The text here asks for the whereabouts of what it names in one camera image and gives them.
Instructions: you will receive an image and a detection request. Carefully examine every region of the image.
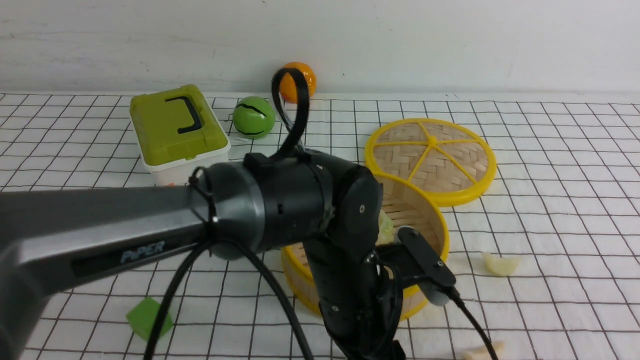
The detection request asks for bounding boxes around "bamboo steamer lid yellow rim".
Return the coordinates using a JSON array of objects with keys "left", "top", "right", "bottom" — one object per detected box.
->
[{"left": 365, "top": 118, "right": 498, "bottom": 207}]

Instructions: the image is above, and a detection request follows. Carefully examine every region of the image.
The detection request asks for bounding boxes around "green foam cube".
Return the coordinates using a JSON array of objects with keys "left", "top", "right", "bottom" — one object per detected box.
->
[{"left": 126, "top": 297, "right": 161, "bottom": 342}]

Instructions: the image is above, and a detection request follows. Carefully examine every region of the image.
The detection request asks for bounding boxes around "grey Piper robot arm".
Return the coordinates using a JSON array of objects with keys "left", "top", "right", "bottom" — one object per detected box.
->
[{"left": 1, "top": 150, "right": 406, "bottom": 360}]

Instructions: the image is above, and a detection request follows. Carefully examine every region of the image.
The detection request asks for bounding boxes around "orange fruit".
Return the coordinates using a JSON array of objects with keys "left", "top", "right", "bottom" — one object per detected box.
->
[{"left": 279, "top": 61, "right": 317, "bottom": 104}]

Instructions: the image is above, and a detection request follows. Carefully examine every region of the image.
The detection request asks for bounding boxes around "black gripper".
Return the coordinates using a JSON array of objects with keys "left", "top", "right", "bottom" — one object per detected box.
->
[{"left": 305, "top": 239, "right": 407, "bottom": 360}]

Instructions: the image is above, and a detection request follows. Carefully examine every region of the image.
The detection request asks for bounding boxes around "greenish dumpling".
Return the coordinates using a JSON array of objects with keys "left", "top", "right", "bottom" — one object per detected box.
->
[{"left": 375, "top": 210, "right": 396, "bottom": 246}]

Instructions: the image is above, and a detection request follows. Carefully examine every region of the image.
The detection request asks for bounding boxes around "pale dumpling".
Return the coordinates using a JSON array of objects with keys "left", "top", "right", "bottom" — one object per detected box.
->
[{"left": 481, "top": 251, "right": 522, "bottom": 277}]

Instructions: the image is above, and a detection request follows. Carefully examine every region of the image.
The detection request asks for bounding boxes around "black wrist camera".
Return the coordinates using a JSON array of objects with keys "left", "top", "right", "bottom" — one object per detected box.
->
[{"left": 375, "top": 226, "right": 461, "bottom": 306}]

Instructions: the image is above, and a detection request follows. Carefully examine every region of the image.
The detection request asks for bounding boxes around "green lidded storage box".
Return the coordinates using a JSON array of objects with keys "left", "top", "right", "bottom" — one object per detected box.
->
[{"left": 129, "top": 84, "right": 231, "bottom": 186}]

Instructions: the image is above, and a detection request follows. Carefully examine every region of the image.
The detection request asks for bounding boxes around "black camera cable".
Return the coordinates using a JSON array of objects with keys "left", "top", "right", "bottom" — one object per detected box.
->
[{"left": 143, "top": 67, "right": 500, "bottom": 360}]

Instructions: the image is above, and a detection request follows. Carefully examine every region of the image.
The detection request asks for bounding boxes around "bamboo steamer tray yellow rim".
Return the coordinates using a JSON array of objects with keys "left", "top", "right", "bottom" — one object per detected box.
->
[{"left": 281, "top": 173, "right": 450, "bottom": 318}]

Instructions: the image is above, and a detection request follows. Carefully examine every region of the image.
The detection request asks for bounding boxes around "green striped ball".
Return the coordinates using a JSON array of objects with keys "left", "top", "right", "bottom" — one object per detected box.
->
[{"left": 231, "top": 96, "right": 275, "bottom": 139}]

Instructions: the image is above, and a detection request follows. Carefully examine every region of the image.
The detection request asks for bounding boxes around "cream dumpling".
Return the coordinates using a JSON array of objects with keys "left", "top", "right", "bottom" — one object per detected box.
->
[{"left": 462, "top": 341, "right": 506, "bottom": 360}]

